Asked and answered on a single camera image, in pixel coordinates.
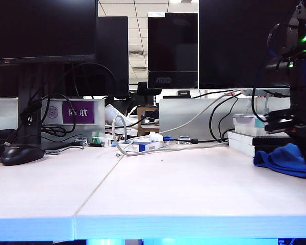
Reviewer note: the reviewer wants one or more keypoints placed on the small clear plastic case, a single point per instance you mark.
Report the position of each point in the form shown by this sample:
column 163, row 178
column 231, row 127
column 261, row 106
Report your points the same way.
column 81, row 140

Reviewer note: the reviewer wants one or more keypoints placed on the green and white small box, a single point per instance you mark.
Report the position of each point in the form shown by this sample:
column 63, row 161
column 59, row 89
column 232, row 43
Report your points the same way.
column 99, row 141

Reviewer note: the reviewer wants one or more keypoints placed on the white crumpled bag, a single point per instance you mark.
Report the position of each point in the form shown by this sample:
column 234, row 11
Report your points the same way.
column 112, row 113

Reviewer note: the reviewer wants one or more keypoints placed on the black monitor with red logo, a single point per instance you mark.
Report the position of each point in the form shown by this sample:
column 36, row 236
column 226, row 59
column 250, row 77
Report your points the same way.
column 40, row 28

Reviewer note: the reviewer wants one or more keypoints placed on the ceiling air vent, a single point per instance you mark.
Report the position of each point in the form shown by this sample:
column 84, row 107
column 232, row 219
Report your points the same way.
column 136, row 53

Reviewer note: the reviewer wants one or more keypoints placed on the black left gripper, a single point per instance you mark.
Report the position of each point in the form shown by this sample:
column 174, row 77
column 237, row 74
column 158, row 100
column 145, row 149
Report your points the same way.
column 301, row 121

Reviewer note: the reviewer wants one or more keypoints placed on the white book with small print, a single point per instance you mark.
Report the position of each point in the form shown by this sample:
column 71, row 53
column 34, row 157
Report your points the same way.
column 247, row 131

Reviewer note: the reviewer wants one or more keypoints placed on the stack of papers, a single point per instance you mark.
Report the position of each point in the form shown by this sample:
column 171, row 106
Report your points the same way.
column 127, row 131

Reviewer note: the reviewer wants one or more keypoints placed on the black monitor back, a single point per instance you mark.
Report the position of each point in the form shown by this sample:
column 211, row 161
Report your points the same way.
column 112, row 51

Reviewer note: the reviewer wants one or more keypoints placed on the small silver metal connector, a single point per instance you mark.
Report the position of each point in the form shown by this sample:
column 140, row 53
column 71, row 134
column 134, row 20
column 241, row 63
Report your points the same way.
column 53, row 152

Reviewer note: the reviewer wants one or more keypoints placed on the teal and white book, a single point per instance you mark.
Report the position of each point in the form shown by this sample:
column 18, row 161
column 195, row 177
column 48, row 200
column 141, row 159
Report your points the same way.
column 244, row 121

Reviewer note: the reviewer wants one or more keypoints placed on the white adapter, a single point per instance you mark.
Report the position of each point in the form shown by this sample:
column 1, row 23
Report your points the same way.
column 155, row 137

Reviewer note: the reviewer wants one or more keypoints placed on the white sign with purple card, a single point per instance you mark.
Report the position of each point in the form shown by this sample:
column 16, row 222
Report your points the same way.
column 79, row 112

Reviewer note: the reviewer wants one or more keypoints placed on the small flat black object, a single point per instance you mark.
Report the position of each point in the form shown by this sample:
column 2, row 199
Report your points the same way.
column 95, row 145

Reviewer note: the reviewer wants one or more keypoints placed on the black monitor base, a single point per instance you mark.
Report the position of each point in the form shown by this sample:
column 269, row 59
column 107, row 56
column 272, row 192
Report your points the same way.
column 122, row 103

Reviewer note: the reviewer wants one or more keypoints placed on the silver monitor stand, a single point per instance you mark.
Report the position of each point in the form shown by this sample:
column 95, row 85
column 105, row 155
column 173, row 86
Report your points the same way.
column 260, row 92

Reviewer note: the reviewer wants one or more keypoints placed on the right black AOC monitor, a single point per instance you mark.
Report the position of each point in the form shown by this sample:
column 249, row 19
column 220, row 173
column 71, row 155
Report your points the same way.
column 232, row 43

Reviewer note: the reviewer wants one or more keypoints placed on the black office chair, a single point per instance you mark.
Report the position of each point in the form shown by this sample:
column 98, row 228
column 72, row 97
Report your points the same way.
column 145, row 89

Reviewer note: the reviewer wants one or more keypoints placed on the grey desk partition panel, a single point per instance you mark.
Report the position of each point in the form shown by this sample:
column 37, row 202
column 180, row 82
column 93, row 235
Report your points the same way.
column 183, row 114

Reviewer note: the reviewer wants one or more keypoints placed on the black computer mouse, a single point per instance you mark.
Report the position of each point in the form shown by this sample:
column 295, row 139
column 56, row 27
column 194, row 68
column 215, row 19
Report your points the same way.
column 21, row 154

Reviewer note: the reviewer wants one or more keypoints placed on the black AOC monitor with silver edge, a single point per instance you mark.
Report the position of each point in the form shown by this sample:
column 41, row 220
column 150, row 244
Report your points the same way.
column 172, row 43

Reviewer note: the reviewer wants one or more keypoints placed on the small silver metal clip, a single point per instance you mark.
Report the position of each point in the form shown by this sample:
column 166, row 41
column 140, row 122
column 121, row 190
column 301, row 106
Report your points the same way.
column 184, row 137

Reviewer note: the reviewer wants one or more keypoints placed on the frosted white desk partition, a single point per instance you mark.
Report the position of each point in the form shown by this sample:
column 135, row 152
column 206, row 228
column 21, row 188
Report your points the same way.
column 99, row 114

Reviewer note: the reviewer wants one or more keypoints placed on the blue and white box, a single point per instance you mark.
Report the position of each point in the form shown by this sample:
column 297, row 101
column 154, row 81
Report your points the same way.
column 142, row 147

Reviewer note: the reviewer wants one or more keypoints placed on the blue microfiber rag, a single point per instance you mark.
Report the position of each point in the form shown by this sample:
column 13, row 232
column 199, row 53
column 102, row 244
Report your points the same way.
column 280, row 163

